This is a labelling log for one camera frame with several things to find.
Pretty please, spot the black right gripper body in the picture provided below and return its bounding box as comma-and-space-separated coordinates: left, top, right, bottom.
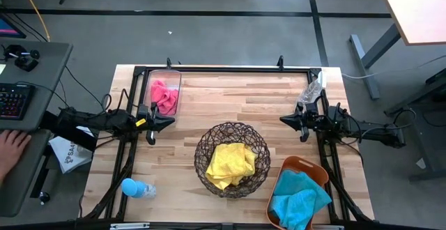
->
295, 100, 327, 144

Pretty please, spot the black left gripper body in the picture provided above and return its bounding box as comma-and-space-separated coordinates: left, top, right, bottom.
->
138, 102, 158, 146

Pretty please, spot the yellow microfiber towel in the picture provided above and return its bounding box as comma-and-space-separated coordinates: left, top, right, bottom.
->
205, 142, 250, 191
240, 146, 259, 178

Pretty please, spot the light blue microfiber towel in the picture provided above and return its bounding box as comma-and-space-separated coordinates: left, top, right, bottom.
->
269, 187, 318, 230

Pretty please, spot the clear plastic bottle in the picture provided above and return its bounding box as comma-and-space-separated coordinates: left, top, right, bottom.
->
295, 78, 323, 107

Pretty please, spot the clear plastic container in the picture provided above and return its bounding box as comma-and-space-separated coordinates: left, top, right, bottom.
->
144, 69, 183, 118

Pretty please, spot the orange plastic basket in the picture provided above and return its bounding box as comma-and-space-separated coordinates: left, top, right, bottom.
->
265, 155, 330, 230

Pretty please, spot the blue plastic bottle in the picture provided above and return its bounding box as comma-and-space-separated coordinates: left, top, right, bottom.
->
121, 178, 157, 199

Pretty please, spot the grey table leg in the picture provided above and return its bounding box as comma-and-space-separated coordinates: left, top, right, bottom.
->
348, 23, 402, 100

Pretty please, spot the black desk beam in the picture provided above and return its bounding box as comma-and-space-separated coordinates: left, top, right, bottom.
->
38, 110, 98, 153

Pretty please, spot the white paper bag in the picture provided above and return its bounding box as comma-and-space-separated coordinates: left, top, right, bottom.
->
48, 125, 94, 174

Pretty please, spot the grey side desk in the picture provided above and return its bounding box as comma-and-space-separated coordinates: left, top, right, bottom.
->
0, 40, 74, 132
0, 129, 53, 219

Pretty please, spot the dark grey stand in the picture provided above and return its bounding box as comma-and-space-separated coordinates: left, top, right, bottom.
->
383, 68, 446, 183

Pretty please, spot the backlit black keyboard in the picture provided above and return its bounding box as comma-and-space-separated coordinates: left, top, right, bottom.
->
0, 82, 36, 121

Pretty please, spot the black desk gadget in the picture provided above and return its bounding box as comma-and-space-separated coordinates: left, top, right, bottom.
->
3, 44, 41, 72

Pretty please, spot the person's hand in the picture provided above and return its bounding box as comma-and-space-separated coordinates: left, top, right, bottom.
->
0, 129, 32, 186

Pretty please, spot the white table top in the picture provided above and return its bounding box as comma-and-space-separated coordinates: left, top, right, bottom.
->
375, 0, 446, 46

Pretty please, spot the computer monitor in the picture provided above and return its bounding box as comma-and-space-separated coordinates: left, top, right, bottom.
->
0, 13, 27, 39

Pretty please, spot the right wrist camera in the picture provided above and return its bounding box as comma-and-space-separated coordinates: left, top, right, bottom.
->
327, 105, 346, 125

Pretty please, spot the dark wire basket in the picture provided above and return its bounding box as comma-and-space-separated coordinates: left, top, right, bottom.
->
193, 121, 272, 199

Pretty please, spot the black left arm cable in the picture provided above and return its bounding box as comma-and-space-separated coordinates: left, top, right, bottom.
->
100, 88, 130, 112

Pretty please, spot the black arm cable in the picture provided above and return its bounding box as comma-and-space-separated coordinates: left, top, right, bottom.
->
100, 88, 130, 112
392, 107, 417, 128

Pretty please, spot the black desk cable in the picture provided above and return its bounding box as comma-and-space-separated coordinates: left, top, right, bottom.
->
59, 65, 105, 113

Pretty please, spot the black metal table frame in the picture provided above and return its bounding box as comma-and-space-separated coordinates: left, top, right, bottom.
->
82, 64, 376, 230

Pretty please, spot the white cable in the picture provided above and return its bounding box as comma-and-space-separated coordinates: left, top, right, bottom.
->
341, 54, 446, 80

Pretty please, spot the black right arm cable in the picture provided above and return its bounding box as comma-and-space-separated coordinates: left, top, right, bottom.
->
392, 107, 417, 128

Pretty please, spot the silver metal bracket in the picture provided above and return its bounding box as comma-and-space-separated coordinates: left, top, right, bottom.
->
109, 222, 151, 230

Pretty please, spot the yellow cable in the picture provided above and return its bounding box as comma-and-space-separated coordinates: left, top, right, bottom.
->
14, 0, 50, 43

